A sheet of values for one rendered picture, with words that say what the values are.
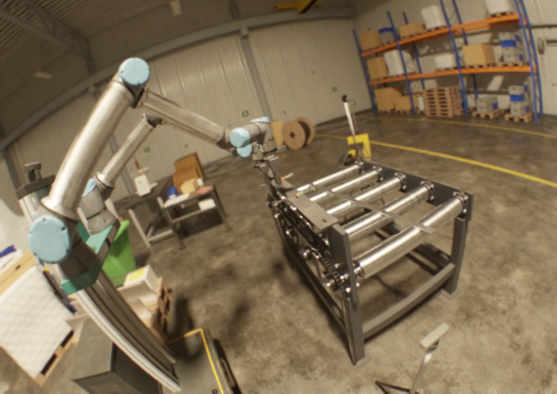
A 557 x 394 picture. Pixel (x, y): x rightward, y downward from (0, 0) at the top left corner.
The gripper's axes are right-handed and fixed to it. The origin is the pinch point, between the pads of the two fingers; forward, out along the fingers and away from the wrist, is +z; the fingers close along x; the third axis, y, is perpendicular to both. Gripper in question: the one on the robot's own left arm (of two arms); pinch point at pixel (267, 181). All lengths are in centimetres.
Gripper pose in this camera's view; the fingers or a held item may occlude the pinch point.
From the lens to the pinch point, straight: 162.9
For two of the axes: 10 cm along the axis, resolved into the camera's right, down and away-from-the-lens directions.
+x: 2.8, 2.5, -9.3
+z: 2.8, 9.0, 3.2
